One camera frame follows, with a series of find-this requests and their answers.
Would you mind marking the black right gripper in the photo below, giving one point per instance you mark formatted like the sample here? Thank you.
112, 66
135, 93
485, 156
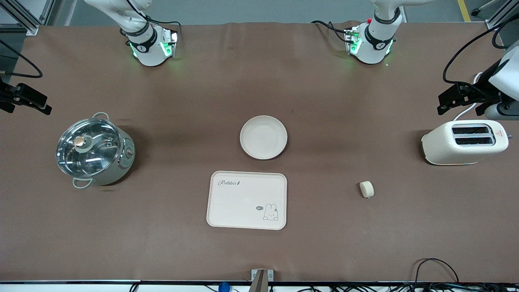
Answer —
7, 97

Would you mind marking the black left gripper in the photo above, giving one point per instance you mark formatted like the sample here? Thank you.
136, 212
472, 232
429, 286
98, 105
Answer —
481, 91

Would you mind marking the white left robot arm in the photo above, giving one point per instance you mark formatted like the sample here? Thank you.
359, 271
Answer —
375, 40

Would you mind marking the small pale bun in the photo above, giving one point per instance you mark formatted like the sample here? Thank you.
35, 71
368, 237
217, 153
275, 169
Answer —
366, 189

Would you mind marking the round cream plate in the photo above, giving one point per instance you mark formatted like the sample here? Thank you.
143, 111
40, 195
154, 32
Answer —
263, 138

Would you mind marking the cream rabbit print tray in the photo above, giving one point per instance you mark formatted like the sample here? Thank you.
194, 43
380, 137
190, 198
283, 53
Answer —
239, 202

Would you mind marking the cream two-slot toaster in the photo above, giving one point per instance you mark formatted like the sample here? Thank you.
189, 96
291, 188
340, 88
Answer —
446, 146

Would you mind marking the glass pot lid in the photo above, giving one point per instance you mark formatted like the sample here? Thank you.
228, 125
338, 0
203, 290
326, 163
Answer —
97, 155

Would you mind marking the steel electric cooking pot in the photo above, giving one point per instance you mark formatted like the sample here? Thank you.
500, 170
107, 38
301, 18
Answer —
117, 167

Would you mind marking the blue round knob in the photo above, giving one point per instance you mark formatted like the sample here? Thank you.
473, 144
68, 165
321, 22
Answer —
224, 287

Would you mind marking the aluminium frame profile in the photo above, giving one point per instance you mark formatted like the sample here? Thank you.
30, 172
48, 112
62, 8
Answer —
28, 25
500, 14

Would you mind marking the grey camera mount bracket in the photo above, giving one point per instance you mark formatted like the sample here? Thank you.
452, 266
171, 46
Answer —
261, 280

